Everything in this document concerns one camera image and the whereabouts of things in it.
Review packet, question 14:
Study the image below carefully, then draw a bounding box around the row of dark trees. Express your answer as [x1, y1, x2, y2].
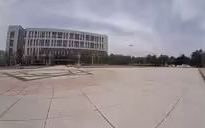
[9, 48, 205, 67]

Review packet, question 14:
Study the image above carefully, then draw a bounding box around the low stepped stone platform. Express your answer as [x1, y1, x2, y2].
[3, 65, 94, 82]

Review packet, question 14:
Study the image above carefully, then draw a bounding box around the pale stone slab plaza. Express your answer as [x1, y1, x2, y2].
[0, 66, 205, 128]

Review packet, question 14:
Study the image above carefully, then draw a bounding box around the large white multistorey building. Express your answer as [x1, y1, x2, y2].
[5, 24, 109, 66]

